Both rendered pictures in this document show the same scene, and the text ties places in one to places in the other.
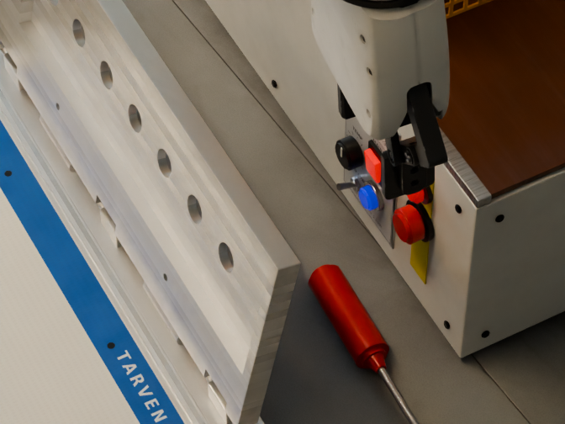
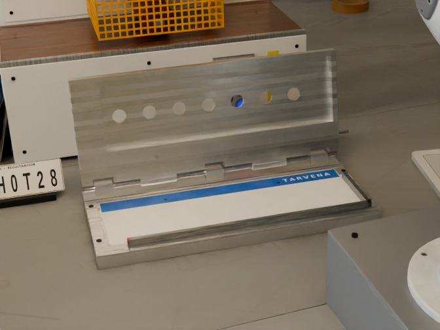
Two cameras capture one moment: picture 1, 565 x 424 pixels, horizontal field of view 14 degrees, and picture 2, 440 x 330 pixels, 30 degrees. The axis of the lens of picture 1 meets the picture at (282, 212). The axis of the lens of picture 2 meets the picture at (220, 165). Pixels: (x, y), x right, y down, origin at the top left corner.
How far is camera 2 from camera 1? 168 cm
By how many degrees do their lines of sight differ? 60
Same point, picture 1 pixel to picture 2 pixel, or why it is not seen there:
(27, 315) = (253, 200)
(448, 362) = not seen: hidden behind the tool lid
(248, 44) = not seen: hidden behind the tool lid
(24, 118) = (132, 194)
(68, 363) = (284, 192)
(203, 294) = (289, 126)
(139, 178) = (222, 129)
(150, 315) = (264, 173)
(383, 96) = not seen: outside the picture
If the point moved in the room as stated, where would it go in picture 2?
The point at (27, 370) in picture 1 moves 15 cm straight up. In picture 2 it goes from (285, 201) to (286, 114)
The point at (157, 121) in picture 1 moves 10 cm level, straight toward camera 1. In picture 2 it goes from (225, 87) to (286, 89)
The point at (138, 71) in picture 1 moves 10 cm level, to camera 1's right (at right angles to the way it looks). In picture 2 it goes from (213, 68) to (227, 48)
